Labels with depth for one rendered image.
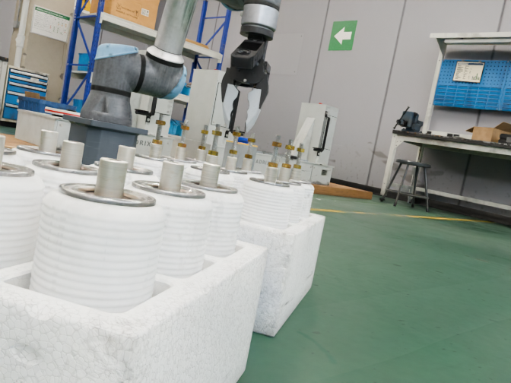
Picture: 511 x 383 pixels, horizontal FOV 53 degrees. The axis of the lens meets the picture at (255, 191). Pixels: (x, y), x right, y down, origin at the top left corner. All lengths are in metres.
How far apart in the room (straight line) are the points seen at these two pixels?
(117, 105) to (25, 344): 1.20
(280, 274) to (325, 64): 6.56
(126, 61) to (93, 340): 1.25
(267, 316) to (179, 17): 0.96
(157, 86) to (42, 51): 5.93
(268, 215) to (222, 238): 0.29
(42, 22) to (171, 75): 5.95
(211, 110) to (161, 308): 3.36
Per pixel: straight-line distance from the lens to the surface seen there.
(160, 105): 3.45
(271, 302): 0.88
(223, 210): 0.60
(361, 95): 6.87
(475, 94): 6.04
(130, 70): 1.55
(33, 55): 7.42
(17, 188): 0.45
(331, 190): 4.69
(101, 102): 1.54
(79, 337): 0.36
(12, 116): 6.51
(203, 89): 3.84
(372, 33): 7.03
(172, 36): 1.57
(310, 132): 4.70
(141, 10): 6.50
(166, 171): 0.52
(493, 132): 5.49
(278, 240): 0.86
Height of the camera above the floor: 0.31
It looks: 5 degrees down
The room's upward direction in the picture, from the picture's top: 11 degrees clockwise
